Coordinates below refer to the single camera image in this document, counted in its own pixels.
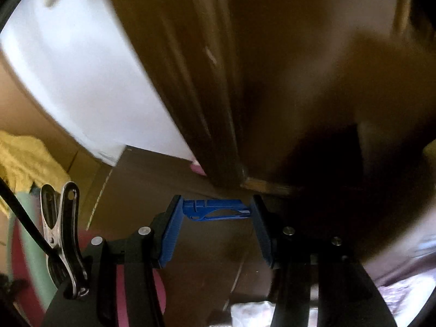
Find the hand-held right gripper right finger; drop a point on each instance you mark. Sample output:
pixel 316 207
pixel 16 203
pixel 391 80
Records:
pixel 263 231

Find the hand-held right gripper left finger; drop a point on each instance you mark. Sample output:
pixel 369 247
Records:
pixel 170 231

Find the blue plastic tool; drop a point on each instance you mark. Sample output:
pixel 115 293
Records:
pixel 211 210

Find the dark wooden nightstand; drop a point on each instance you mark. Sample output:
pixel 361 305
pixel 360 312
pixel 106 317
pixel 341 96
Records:
pixel 211 262

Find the white crumpled wrapper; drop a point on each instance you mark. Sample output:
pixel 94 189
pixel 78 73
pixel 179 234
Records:
pixel 253 315

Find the metal spring clip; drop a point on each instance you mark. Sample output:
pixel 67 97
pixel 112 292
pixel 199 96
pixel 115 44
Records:
pixel 64 245

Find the dark wooden headboard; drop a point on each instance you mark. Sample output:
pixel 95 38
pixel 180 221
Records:
pixel 272 75

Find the yellow fleece jacket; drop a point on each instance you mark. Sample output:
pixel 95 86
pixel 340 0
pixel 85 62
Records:
pixel 24 163

